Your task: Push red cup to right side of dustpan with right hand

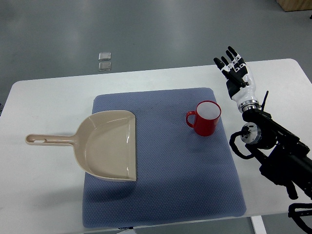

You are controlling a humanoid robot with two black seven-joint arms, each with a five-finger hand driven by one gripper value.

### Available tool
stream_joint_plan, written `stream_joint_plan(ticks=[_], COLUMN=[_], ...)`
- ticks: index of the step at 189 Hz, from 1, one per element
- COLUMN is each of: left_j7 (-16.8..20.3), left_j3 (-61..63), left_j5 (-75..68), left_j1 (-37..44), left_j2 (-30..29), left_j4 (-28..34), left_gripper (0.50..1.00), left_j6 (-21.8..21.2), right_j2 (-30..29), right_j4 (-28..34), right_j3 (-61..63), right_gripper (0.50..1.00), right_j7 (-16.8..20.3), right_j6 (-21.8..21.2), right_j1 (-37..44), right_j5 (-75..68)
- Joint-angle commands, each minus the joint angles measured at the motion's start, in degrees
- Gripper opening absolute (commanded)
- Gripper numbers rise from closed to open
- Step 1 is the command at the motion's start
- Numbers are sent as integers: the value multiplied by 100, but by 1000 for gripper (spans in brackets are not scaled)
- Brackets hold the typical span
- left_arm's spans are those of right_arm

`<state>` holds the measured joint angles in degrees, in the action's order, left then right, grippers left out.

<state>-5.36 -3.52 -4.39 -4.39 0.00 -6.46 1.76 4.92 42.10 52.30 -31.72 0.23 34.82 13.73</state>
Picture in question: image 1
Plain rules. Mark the white table leg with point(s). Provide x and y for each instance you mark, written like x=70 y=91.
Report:
x=258 y=225

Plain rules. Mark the beige plastic dustpan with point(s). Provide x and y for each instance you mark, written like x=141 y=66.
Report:
x=104 y=145

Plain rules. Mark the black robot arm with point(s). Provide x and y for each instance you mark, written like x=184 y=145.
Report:
x=283 y=157

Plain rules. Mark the lower metal floor plate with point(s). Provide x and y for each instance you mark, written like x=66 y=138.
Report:
x=104 y=66

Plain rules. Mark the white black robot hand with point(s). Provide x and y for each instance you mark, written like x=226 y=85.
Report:
x=240 y=82

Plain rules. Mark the metal floor plate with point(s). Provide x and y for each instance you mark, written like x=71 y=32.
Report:
x=104 y=66
x=104 y=56

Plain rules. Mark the wooden box corner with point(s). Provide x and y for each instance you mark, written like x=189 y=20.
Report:
x=295 y=5

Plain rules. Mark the upper metal floor plate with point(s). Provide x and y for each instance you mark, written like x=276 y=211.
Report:
x=104 y=56

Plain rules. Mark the red cup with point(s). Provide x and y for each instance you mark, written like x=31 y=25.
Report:
x=204 y=118

